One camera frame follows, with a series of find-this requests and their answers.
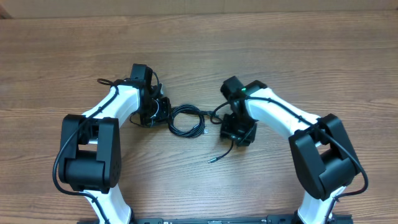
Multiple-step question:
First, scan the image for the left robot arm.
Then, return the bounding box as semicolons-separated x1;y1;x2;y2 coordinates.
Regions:
52;63;170;223

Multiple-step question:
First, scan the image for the black micro USB cable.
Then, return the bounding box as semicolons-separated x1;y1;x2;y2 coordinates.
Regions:
207;140;234;164

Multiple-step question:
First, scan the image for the black USB-A cable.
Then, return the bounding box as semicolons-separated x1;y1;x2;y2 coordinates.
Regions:
167;104;220;138

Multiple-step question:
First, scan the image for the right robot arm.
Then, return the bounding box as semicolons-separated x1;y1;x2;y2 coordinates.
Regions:
220;77;364;223

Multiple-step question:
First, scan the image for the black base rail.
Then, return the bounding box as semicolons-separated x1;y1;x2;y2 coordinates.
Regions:
132;213;354;224

